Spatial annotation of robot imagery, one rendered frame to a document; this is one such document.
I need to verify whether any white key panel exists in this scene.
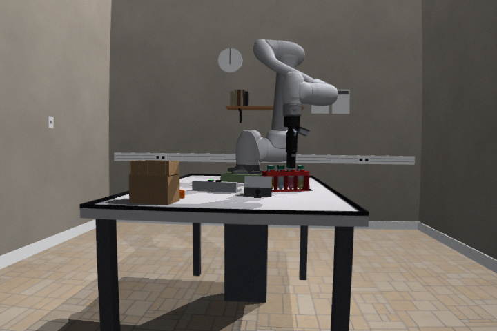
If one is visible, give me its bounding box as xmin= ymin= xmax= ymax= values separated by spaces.
xmin=244 ymin=176 xmax=272 ymax=198

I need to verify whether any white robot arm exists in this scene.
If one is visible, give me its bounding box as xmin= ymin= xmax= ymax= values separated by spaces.
xmin=228 ymin=39 xmax=338 ymax=174

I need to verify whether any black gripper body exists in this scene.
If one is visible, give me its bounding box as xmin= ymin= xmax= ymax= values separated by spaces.
xmin=284 ymin=116 xmax=300 ymax=138

